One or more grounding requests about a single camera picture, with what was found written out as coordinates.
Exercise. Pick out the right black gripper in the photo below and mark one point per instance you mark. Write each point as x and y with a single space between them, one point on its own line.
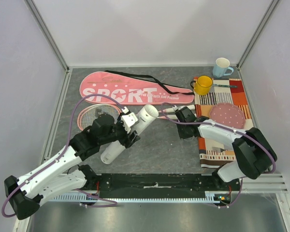
181 118

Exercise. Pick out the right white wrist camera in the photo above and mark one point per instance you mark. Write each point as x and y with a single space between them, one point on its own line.
175 108

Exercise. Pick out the white cable duct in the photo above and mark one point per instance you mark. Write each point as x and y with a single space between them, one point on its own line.
77 197

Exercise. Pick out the clear tube lid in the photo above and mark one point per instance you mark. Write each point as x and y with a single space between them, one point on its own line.
189 139

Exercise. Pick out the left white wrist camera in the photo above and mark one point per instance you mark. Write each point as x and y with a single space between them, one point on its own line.
128 118

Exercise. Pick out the orange patchwork cloth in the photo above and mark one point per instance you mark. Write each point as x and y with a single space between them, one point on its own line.
214 154

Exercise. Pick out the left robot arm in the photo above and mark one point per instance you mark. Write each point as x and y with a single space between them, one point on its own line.
26 194

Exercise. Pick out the white shuttlecock tube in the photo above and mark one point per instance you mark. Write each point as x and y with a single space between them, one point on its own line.
143 119

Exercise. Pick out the pink dotted plate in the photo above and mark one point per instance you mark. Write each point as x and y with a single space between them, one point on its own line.
228 114

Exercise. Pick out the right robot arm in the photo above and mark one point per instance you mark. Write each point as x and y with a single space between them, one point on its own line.
253 154

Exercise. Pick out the pink racket bag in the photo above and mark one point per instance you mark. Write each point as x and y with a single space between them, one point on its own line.
132 89

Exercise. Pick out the light blue mug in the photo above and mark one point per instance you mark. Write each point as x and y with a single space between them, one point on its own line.
222 68

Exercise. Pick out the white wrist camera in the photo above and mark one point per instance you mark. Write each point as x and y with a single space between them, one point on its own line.
175 108
128 118

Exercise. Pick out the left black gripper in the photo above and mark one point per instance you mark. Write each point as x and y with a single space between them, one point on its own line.
126 141

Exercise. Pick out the yellow mug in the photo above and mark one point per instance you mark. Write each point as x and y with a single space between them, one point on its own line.
202 85

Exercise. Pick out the white shuttlecock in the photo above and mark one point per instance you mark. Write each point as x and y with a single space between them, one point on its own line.
151 110

